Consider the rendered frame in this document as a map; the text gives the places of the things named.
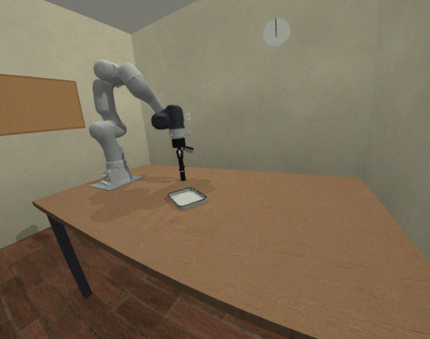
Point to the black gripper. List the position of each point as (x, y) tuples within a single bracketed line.
[(179, 143)]

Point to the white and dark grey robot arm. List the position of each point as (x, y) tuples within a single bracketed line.
[(105, 132)]

